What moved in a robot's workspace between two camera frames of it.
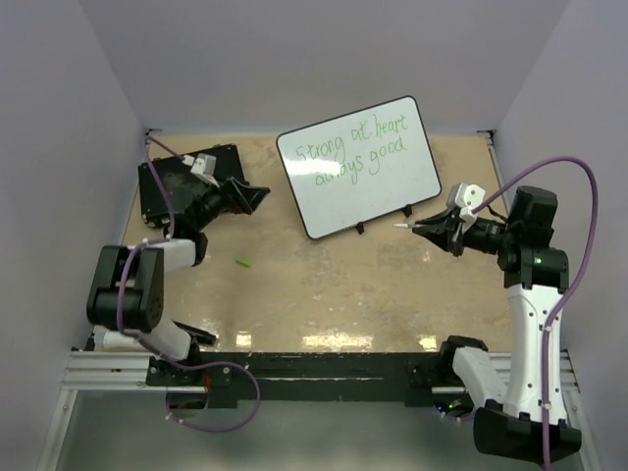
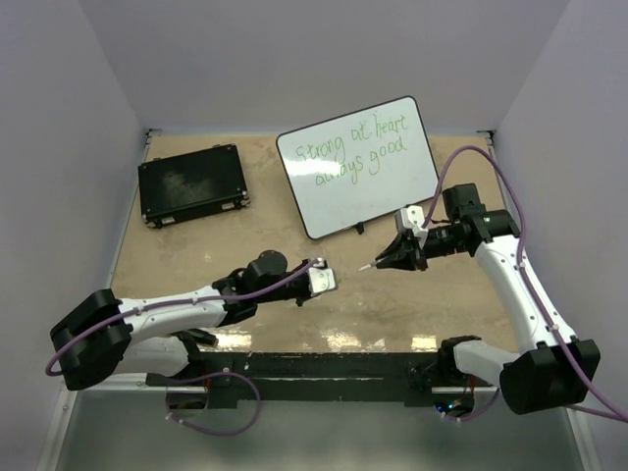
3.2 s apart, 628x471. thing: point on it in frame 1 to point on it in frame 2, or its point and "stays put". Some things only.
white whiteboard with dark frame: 358,167 stays put
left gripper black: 239,197 to 299,300
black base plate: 311,379 stays put
